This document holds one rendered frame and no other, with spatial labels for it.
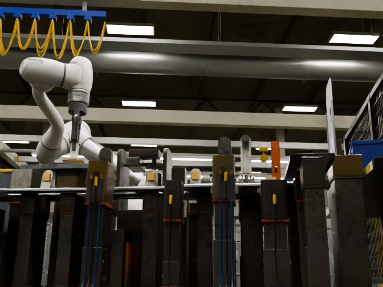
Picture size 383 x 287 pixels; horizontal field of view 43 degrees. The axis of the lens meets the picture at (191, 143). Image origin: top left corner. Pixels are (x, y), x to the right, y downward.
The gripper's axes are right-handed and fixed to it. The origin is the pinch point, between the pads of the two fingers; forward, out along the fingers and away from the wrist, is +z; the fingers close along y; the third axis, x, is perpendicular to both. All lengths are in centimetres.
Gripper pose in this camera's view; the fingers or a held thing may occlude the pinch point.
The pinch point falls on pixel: (74, 151)
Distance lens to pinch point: 201.6
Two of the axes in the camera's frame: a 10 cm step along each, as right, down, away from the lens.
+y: 1.3, -2.8, -9.5
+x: 9.9, 0.5, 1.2
